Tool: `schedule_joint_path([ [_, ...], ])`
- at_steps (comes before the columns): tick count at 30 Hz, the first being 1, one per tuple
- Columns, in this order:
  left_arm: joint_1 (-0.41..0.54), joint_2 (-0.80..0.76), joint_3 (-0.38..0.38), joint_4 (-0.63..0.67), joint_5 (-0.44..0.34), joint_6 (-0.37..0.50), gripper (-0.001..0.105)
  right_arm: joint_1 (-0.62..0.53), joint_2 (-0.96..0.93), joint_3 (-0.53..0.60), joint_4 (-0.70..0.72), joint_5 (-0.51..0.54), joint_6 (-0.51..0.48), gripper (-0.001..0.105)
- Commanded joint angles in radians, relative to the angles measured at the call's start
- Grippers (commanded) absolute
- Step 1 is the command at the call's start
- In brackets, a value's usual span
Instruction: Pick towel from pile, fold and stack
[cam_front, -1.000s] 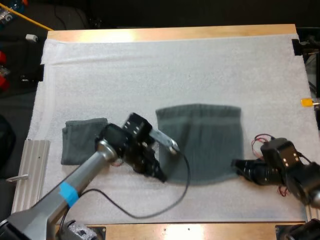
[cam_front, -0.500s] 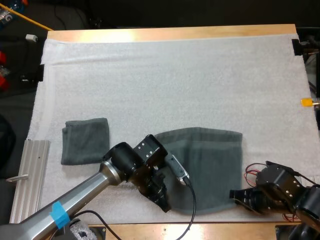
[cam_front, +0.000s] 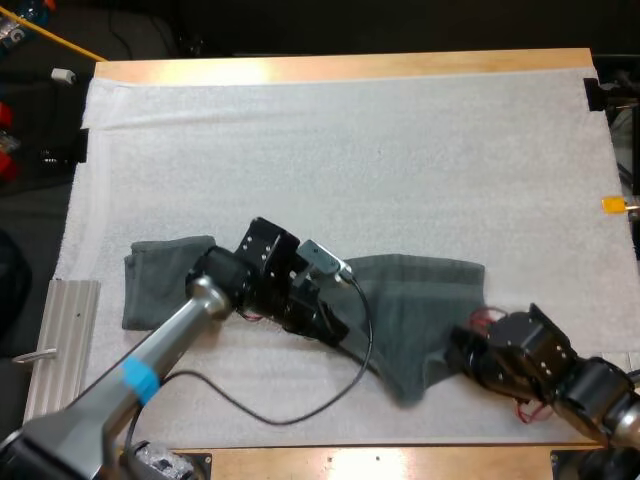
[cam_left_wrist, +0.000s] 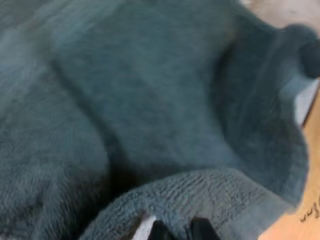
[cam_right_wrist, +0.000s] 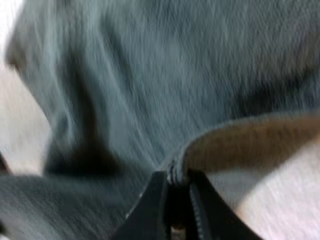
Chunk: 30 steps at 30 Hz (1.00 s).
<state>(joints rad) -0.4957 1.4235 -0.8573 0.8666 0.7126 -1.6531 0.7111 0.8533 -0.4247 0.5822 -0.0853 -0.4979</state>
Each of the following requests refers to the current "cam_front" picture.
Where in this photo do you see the grey-green towel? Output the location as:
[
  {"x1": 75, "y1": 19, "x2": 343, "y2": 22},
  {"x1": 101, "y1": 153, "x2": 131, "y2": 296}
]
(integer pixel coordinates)
[
  {"x1": 319, "y1": 253, "x2": 487, "y2": 409},
  {"x1": 121, "y1": 234, "x2": 219, "y2": 332}
]

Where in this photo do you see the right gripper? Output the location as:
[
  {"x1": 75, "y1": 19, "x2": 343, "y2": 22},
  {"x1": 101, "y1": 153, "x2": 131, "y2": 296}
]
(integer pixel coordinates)
[{"x1": 444, "y1": 322, "x2": 506, "y2": 397}]

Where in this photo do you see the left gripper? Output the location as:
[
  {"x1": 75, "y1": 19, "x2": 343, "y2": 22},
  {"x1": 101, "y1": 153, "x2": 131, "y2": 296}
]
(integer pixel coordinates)
[{"x1": 249, "y1": 257, "x2": 350, "y2": 350}]

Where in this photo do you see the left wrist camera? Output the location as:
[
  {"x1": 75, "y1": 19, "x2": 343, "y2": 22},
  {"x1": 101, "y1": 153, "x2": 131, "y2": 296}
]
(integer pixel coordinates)
[{"x1": 298, "y1": 238, "x2": 354, "y2": 289}]

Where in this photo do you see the dark table clamp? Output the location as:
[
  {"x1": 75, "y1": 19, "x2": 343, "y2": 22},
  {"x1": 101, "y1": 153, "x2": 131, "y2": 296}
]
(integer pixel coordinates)
[
  {"x1": 582, "y1": 77, "x2": 614, "y2": 114},
  {"x1": 74, "y1": 127, "x2": 91, "y2": 165}
]

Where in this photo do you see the ribbed aluminium rail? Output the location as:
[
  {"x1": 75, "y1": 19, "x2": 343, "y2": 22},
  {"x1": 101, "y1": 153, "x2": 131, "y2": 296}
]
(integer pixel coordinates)
[{"x1": 10, "y1": 278, "x2": 102, "y2": 426}]

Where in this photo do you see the folded grey-green towel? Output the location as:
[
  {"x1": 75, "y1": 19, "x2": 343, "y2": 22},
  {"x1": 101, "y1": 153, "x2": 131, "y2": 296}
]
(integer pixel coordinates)
[{"x1": 121, "y1": 234, "x2": 219, "y2": 332}]

